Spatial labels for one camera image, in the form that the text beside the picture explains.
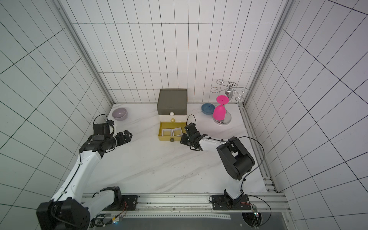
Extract white brooch box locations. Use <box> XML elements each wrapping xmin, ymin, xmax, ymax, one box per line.
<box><xmin>162</xmin><ymin>128</ymin><xmax>173</xmax><ymax>137</ymax></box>
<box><xmin>172</xmin><ymin>127</ymin><xmax>183</xmax><ymax>137</ymax></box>

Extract three-tier drawer cabinet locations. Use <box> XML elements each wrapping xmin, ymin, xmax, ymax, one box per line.
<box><xmin>157</xmin><ymin>88</ymin><xmax>187</xmax><ymax>142</ymax></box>

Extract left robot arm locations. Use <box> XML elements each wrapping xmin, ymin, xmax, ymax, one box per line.
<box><xmin>36</xmin><ymin>120</ymin><xmax>133</xmax><ymax>230</ymax></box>

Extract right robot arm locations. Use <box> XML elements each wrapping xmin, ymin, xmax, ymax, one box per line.
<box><xmin>180</xmin><ymin>123</ymin><xmax>255</xmax><ymax>211</ymax></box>

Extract purple bowl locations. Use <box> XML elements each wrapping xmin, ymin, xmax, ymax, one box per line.
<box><xmin>112</xmin><ymin>108</ymin><xmax>128</xmax><ymax>121</ymax></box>

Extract blue bowl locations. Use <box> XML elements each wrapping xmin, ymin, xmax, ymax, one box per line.
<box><xmin>201</xmin><ymin>103</ymin><xmax>215</xmax><ymax>115</ymax></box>

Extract pink plastic goblet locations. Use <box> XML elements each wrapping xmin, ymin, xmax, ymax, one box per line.
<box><xmin>213</xmin><ymin>95</ymin><xmax>229</xmax><ymax>121</ymax></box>

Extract chrome glass rack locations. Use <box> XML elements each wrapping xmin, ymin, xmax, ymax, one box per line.
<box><xmin>211</xmin><ymin>79</ymin><xmax>249</xmax><ymax>126</ymax></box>

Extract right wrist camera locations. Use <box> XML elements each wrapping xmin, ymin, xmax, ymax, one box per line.
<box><xmin>185</xmin><ymin>123</ymin><xmax>198</xmax><ymax>136</ymax></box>

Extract aluminium mounting rail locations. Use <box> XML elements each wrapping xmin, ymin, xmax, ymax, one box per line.
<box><xmin>102</xmin><ymin>193</ymin><xmax>291</xmax><ymax>220</ymax></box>

